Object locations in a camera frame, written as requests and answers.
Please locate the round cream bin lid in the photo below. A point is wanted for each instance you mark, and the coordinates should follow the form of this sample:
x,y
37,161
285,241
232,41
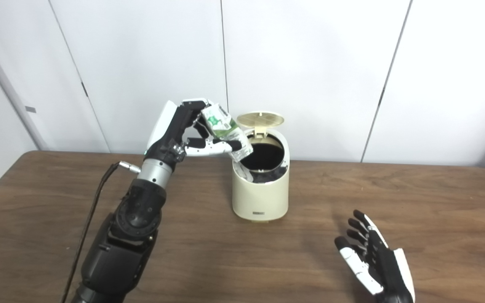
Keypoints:
x,y
261,119

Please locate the black bin liner bag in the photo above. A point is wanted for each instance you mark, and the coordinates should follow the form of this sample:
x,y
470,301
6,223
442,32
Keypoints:
x,y
267,177

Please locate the small grey wall tag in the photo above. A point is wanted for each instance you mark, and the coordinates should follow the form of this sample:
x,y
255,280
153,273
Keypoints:
x,y
30,109

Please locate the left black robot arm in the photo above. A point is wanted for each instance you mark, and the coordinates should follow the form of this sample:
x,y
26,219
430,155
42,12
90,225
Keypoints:
x,y
120,248

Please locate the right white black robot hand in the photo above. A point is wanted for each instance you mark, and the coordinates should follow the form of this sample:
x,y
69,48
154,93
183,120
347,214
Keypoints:
x,y
387,269

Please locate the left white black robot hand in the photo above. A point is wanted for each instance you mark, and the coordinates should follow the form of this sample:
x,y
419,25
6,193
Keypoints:
x,y
166,134

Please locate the green white milk carton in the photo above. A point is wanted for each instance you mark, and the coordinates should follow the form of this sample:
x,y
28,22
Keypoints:
x,y
223,126

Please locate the cream-colored round bin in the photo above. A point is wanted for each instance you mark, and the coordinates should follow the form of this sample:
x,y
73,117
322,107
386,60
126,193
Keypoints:
x,y
261,198

